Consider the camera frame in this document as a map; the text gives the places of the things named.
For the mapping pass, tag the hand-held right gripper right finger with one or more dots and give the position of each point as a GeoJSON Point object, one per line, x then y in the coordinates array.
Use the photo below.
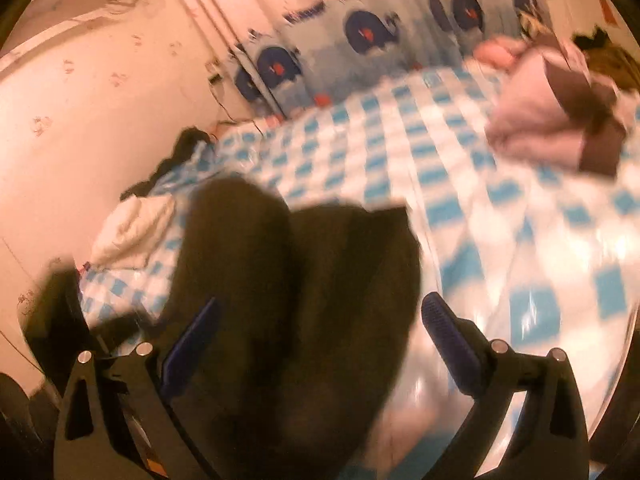
{"type": "Point", "coordinates": [450, 340]}

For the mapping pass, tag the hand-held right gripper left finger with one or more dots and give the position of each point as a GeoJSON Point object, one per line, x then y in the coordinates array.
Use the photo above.
{"type": "Point", "coordinates": [192, 340]}

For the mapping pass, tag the white garment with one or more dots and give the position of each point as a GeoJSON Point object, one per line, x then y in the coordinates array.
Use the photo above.
{"type": "Point", "coordinates": [132, 232]}

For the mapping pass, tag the dark brown garment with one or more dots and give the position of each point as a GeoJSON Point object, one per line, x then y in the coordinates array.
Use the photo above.
{"type": "Point", "coordinates": [300, 285]}

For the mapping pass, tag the pink folded clothes pile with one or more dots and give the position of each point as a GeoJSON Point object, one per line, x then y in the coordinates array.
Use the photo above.
{"type": "Point", "coordinates": [540, 115]}

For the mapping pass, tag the blue white checkered bed sheet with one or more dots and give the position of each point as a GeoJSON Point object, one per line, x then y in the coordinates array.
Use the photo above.
{"type": "Point", "coordinates": [425, 160]}

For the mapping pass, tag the black cloth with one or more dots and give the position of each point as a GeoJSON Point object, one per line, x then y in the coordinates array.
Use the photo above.
{"type": "Point", "coordinates": [182, 147]}

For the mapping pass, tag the pink pillow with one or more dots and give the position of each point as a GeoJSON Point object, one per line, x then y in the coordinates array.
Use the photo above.
{"type": "Point", "coordinates": [497, 50]}

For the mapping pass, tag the whale print cloth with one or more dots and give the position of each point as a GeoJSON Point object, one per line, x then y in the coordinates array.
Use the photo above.
{"type": "Point", "coordinates": [360, 30]}

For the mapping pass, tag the brown furry cloth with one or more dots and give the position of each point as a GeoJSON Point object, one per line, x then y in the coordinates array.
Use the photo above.
{"type": "Point", "coordinates": [610, 55]}

